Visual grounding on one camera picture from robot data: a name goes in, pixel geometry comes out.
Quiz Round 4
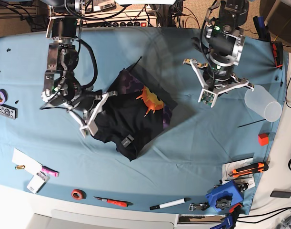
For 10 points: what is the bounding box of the red tape roll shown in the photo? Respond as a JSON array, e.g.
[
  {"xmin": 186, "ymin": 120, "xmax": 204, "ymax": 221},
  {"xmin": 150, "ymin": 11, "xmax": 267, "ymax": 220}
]
[{"xmin": 71, "ymin": 189, "xmax": 86, "ymax": 200}]

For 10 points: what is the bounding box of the black white marker pen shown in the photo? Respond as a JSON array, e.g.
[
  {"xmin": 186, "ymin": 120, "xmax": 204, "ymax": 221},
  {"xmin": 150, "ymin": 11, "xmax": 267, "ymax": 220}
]
[{"xmin": 150, "ymin": 198, "xmax": 191, "ymax": 210}]

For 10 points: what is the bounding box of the red cube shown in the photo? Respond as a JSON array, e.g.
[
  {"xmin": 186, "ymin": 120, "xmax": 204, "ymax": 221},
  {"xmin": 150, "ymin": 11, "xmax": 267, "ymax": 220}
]
[{"xmin": 258, "ymin": 133, "xmax": 269, "ymax": 146}]

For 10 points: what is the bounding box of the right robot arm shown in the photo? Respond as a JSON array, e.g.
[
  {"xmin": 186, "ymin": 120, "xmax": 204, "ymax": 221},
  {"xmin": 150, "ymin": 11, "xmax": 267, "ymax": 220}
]
[{"xmin": 40, "ymin": 0, "xmax": 118, "ymax": 136}]

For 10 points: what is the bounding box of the short black cable tie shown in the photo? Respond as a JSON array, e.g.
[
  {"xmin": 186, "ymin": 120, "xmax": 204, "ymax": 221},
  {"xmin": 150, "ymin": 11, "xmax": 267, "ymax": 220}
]
[{"xmin": 237, "ymin": 119, "xmax": 266, "ymax": 128}]

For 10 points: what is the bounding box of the blue black clamp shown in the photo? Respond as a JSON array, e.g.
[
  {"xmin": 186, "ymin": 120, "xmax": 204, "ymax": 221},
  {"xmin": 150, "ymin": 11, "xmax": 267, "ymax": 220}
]
[{"xmin": 211, "ymin": 203, "xmax": 243, "ymax": 229}]

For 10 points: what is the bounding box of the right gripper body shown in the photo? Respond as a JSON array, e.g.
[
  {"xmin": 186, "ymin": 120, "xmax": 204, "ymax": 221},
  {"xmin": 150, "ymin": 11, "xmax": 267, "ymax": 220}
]
[{"xmin": 66, "ymin": 90, "xmax": 118, "ymax": 138}]

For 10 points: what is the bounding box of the blue plastic box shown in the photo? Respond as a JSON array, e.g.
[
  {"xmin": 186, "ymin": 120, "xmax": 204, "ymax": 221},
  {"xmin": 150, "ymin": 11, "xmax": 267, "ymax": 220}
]
[{"xmin": 205, "ymin": 180, "xmax": 243, "ymax": 212}]

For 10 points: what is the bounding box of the black remote control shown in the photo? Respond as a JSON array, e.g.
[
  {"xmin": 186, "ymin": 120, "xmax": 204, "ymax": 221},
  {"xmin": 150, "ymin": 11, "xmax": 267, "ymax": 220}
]
[{"xmin": 0, "ymin": 105, "xmax": 17, "ymax": 120}]

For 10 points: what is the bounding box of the black t-shirt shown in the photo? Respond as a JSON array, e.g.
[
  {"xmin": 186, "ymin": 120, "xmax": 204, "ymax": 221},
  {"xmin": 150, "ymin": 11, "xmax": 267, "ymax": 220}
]
[{"xmin": 94, "ymin": 67, "xmax": 177, "ymax": 161}]

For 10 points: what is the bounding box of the black power adapter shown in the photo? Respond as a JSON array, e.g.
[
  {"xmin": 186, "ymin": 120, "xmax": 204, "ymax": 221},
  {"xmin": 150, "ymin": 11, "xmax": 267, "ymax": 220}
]
[{"xmin": 270, "ymin": 190, "xmax": 291, "ymax": 198}]

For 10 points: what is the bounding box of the orange black utility knife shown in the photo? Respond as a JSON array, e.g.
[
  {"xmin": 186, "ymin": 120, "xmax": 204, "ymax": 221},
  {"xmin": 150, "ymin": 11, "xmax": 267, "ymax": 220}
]
[{"xmin": 229, "ymin": 162, "xmax": 269, "ymax": 178}]

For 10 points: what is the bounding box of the gold battery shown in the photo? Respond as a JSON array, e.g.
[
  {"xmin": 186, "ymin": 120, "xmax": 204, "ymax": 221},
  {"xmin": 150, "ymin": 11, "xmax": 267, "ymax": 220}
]
[{"xmin": 15, "ymin": 165, "xmax": 25, "ymax": 170}]

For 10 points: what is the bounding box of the white small box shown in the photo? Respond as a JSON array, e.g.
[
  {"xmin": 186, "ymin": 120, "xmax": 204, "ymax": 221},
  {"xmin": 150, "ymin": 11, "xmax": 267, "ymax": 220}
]
[{"xmin": 27, "ymin": 175, "xmax": 49, "ymax": 194}]

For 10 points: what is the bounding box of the frosted plastic cup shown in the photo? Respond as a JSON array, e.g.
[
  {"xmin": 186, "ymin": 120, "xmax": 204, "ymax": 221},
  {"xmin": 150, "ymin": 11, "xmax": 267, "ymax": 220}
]
[{"xmin": 244, "ymin": 85, "xmax": 282, "ymax": 122}]

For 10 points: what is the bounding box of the black power strip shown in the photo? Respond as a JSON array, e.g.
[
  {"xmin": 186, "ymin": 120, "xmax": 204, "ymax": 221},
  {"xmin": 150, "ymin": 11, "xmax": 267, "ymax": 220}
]
[{"xmin": 84, "ymin": 21, "xmax": 153, "ymax": 28}]

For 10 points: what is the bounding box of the white paper card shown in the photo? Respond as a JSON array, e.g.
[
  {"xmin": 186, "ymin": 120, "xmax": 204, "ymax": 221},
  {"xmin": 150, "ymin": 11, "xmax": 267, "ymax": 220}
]
[{"xmin": 12, "ymin": 148, "xmax": 42, "ymax": 175}]

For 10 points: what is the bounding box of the long black cable tie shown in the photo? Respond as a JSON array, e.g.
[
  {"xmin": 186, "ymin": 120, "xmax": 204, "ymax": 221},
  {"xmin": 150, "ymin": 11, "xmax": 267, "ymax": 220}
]
[{"xmin": 129, "ymin": 56, "xmax": 142, "ymax": 72}]

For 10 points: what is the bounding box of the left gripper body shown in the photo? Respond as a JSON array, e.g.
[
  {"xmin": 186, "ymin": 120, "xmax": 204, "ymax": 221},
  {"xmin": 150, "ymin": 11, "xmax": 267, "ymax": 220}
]
[{"xmin": 182, "ymin": 58, "xmax": 254, "ymax": 108}]

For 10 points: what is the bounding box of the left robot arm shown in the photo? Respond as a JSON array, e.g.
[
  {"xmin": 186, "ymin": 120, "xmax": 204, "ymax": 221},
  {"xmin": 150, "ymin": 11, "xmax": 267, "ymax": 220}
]
[{"xmin": 183, "ymin": 0, "xmax": 254, "ymax": 107}]

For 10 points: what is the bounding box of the paper sheet under knife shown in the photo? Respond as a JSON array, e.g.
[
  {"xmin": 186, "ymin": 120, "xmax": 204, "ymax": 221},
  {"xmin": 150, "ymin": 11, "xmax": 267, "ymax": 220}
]
[{"xmin": 221, "ymin": 158, "xmax": 255, "ymax": 189}]

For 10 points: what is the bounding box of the red screwdriver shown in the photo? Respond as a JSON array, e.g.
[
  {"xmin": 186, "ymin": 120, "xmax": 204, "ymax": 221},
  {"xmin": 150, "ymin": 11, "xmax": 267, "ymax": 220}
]
[{"xmin": 93, "ymin": 197, "xmax": 133, "ymax": 208}]

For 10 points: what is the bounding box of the pink package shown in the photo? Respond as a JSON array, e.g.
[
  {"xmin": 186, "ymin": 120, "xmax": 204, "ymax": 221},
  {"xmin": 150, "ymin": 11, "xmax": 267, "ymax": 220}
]
[{"xmin": 41, "ymin": 166, "xmax": 59, "ymax": 177}]

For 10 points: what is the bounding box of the metal carabiner clip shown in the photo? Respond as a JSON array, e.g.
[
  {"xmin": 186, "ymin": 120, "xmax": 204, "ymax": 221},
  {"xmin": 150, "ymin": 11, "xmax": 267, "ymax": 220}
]
[{"xmin": 189, "ymin": 202, "xmax": 210, "ymax": 212}]

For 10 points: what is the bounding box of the purple tape roll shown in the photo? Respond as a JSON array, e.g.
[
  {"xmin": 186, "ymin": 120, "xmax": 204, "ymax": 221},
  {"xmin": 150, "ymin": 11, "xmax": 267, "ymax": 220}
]
[{"xmin": 0, "ymin": 89, "xmax": 8, "ymax": 105}]

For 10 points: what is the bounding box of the orange black tool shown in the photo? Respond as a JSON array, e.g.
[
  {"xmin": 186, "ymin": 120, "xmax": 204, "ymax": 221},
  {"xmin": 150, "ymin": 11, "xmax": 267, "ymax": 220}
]
[{"xmin": 271, "ymin": 41, "xmax": 283, "ymax": 68}]

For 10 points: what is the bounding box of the light blue table cloth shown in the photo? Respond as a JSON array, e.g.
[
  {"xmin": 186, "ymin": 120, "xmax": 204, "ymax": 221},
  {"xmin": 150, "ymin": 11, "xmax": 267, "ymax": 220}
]
[{"xmin": 0, "ymin": 27, "xmax": 278, "ymax": 211}]

